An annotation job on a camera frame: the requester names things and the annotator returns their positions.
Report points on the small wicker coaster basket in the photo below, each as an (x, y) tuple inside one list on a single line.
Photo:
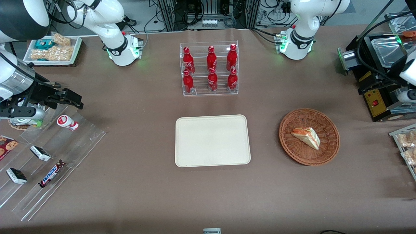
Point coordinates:
[(22, 124)]

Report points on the grey white device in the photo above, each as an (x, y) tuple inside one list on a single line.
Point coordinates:
[(212, 231)]

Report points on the brown snickers bar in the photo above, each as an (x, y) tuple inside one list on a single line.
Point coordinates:
[(51, 174)]

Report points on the aluminium equipment rack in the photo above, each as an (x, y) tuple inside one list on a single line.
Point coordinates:
[(169, 14)]

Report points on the red cola bottle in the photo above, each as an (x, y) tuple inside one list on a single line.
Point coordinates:
[(188, 60), (231, 57), (188, 83), (213, 82), (211, 58), (232, 81)]

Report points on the grey tray with snacks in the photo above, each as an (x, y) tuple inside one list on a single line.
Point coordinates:
[(395, 136)]

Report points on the brown wicker basket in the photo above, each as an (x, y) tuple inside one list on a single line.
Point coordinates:
[(325, 126)]

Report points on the clear bag of snacks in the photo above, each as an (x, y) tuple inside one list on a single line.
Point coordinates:
[(410, 156), (408, 139)]

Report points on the red sausage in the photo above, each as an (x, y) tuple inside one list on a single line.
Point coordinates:
[(409, 33)]

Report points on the black food warmer machine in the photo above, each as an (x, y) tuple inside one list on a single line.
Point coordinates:
[(377, 104)]

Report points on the steel food pan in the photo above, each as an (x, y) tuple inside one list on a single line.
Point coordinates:
[(386, 52)]

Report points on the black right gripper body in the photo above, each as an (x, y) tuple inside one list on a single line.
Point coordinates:
[(39, 92)]

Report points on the clear acrylic stepped display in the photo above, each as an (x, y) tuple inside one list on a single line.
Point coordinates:
[(65, 152)]

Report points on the clear acrylic bottle rack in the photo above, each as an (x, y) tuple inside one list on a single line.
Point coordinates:
[(200, 91)]

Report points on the beige plastic tray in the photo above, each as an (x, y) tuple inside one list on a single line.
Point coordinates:
[(211, 139)]

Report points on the white red yogurt bottle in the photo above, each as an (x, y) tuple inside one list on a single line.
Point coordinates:
[(66, 122)]

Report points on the large nut snack bag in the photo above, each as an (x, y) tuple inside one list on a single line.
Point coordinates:
[(55, 53)]

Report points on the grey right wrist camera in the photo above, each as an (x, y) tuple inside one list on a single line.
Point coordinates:
[(32, 113)]

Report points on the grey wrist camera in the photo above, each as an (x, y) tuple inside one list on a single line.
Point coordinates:
[(408, 96), (32, 113)]

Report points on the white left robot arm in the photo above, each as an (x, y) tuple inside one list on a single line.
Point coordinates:
[(305, 19)]

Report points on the triangle sandwich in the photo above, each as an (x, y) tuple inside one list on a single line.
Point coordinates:
[(307, 136)]

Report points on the red cookie pack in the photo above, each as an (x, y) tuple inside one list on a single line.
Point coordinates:
[(6, 148)]

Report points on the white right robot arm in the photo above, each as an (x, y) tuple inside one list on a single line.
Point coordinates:
[(110, 13)]

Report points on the teal snack packet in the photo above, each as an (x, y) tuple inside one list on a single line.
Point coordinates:
[(43, 44)]

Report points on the small nut snack bag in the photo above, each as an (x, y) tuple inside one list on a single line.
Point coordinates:
[(61, 39)]

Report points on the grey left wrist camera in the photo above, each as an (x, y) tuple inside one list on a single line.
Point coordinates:
[(408, 96)]

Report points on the white snack tray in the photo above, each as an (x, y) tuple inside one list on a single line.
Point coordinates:
[(73, 53)]

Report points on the black white snack bar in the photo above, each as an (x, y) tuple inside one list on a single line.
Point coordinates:
[(40, 153), (17, 175)]

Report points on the white power strip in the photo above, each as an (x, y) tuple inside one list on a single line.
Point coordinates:
[(209, 23)]

